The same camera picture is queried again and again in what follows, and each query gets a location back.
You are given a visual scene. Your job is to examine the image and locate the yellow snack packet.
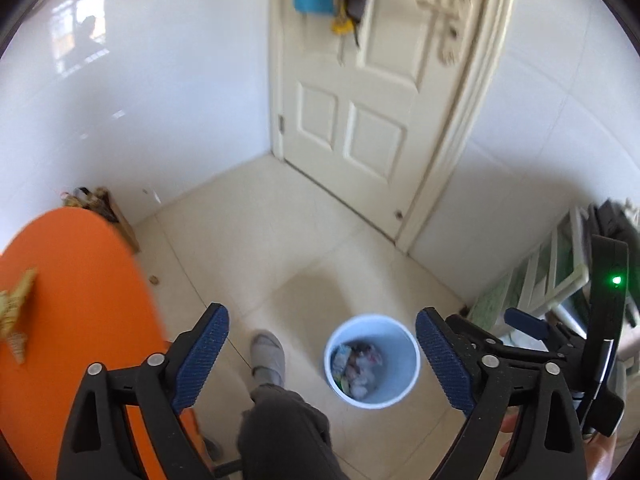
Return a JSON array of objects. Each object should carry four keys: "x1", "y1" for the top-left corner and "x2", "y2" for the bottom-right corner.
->
[{"x1": 0, "y1": 268, "x2": 38, "y2": 364}]

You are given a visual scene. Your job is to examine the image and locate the blue trash bin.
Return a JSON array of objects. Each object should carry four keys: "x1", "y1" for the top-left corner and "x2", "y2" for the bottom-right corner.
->
[{"x1": 323, "y1": 314, "x2": 421, "y2": 410}]

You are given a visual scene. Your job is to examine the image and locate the person's right hand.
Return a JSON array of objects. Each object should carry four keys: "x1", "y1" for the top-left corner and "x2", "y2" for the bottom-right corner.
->
[{"x1": 498, "y1": 410, "x2": 622, "y2": 480}]

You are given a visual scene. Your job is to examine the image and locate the white shelf rack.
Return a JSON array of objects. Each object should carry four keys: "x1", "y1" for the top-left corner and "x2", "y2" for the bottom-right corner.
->
[{"x1": 466, "y1": 204, "x2": 640, "y2": 351}]

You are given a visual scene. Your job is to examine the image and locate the round orange table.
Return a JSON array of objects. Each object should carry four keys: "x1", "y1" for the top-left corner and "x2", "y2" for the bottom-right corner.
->
[{"x1": 1, "y1": 207, "x2": 217, "y2": 479}]

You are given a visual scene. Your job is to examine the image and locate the person's dark trouser leg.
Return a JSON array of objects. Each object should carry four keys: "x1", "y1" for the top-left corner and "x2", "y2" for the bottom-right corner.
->
[{"x1": 236, "y1": 385, "x2": 347, "y2": 480}]

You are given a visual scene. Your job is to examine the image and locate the grey slipper foot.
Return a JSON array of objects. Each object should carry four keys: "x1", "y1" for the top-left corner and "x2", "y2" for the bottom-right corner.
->
[{"x1": 250, "y1": 330, "x2": 285, "y2": 387}]

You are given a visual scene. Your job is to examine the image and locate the cardboard box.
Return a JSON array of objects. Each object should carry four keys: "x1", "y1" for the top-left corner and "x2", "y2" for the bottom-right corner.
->
[{"x1": 61, "y1": 186, "x2": 140, "y2": 254}]

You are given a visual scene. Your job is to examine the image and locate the white panel door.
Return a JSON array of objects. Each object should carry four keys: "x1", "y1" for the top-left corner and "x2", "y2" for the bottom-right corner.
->
[{"x1": 269, "y1": 0, "x2": 513, "y2": 251}]

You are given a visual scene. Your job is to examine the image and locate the door handle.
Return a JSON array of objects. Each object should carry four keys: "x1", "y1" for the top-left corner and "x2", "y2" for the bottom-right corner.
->
[{"x1": 416, "y1": 0, "x2": 473, "y2": 66}]

